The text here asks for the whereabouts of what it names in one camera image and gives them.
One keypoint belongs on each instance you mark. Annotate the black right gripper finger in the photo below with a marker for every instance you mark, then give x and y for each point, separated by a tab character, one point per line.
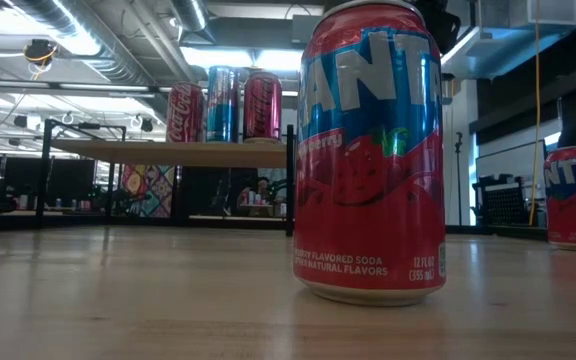
445	27

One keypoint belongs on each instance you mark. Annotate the red Coke Zero can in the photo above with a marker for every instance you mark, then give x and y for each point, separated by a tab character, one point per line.
262	110

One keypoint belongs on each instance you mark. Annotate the red strawberry Fanta can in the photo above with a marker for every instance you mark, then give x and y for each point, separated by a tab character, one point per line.
368	225
575	210

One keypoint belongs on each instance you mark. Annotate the slim blue silver can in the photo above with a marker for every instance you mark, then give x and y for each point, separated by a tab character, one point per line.
223	110

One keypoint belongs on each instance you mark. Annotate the red Coca-Cola can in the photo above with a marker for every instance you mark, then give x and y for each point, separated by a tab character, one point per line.
185	115

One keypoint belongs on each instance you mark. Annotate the gray ceiling box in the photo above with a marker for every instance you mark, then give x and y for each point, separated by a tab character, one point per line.
300	30

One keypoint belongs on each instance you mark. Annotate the black tripod stand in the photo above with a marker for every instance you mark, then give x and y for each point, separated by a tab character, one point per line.
459	180

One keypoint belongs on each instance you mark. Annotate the black perforated cart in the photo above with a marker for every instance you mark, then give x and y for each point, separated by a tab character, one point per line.
503	205

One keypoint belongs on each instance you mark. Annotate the black table edge bar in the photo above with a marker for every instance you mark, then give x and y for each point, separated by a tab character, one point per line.
493	232

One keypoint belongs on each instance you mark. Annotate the colourful patterned poster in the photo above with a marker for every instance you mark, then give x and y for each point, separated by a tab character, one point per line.
148	192

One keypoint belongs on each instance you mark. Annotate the black computer monitor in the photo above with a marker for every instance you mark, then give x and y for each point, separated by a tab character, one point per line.
73	180

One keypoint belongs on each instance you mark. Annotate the small silver ventilation duct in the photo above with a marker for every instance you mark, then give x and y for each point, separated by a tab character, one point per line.
190	15

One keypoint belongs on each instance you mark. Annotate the wooden shelf with black frame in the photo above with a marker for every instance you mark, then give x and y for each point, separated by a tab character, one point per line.
168	152

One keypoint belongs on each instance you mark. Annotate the large silver ventilation duct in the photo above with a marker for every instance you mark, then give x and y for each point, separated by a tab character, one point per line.
118	65

